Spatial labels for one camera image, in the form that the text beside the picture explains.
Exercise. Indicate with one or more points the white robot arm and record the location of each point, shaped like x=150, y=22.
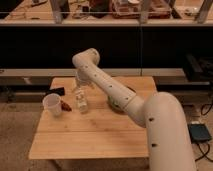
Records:
x=168, y=139

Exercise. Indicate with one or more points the long workbench shelf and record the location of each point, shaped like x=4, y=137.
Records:
x=106, y=13

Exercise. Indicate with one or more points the green round plate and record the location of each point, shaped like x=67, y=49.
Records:
x=121, y=96

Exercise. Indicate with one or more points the white ceramic cup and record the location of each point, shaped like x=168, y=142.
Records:
x=52, y=103

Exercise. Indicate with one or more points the brown crumpled object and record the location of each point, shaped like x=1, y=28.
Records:
x=65, y=106

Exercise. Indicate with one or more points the black box on right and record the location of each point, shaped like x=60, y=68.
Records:
x=198, y=69

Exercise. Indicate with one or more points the black foot pedal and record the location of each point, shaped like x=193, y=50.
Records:
x=199, y=133

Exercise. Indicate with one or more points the clear glass bottle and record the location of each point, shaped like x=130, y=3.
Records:
x=81, y=100

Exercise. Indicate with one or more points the wooden table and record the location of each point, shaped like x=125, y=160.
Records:
x=99, y=133

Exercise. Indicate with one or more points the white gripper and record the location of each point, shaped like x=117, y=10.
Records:
x=81, y=79

